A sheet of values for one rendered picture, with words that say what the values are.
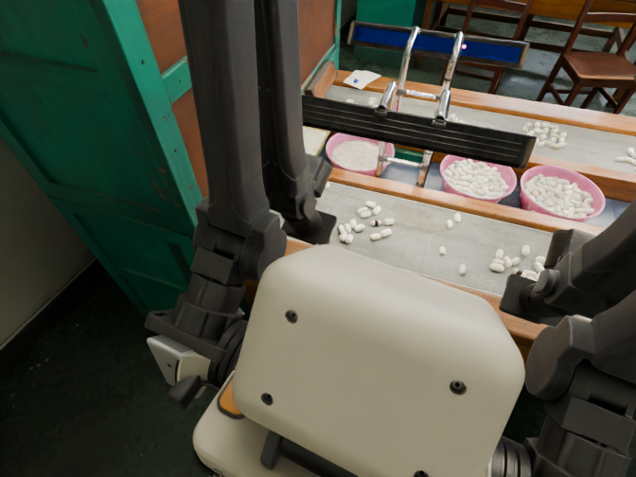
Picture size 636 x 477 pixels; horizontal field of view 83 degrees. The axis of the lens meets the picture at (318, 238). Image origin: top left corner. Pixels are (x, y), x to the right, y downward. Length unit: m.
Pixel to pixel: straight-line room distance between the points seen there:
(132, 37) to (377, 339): 0.67
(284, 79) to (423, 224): 0.87
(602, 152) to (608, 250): 1.36
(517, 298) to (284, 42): 0.54
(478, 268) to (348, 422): 0.92
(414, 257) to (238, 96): 0.86
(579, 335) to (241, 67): 0.40
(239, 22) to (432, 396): 0.33
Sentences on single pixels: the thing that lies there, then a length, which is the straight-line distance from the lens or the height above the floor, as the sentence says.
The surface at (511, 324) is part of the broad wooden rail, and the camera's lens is 1.07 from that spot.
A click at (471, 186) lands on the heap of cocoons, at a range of 1.41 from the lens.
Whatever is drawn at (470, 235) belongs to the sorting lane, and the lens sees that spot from 1.25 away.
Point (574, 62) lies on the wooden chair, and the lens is 3.34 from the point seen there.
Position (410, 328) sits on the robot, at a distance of 0.26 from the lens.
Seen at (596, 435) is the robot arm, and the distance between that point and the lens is 0.46.
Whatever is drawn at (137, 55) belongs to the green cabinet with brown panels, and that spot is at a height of 1.33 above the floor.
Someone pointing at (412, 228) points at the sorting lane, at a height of 0.74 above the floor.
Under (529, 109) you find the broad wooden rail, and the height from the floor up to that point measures 0.76.
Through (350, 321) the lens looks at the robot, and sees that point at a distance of 0.26.
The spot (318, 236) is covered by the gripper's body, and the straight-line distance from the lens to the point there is 0.71.
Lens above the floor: 1.62
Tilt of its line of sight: 50 degrees down
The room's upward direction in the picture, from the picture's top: straight up
